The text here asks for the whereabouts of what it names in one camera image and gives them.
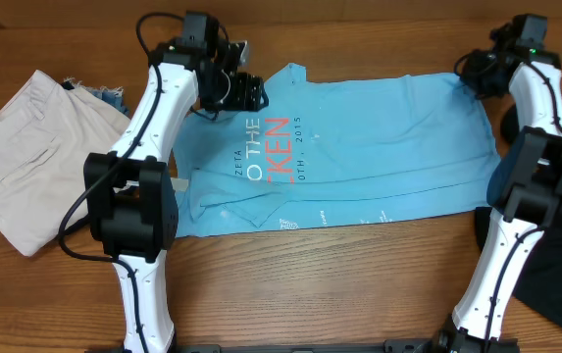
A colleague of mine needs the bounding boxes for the light blue printed t-shirt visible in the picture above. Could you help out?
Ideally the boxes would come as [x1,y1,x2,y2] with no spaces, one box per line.
[174,64,499,236]

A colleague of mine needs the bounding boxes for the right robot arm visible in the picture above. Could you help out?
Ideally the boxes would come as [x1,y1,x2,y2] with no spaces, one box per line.
[418,14,562,353]

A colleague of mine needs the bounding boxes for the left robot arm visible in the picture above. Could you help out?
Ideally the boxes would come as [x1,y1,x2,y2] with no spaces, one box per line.
[82,11,269,352]

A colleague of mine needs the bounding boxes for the folded denim shorts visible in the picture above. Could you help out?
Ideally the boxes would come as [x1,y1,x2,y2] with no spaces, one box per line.
[61,77,129,117]

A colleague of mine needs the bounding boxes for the folded beige shorts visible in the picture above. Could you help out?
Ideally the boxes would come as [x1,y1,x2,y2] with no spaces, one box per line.
[0,71,129,257]

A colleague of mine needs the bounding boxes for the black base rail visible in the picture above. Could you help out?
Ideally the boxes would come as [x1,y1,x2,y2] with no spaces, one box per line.
[86,338,520,353]

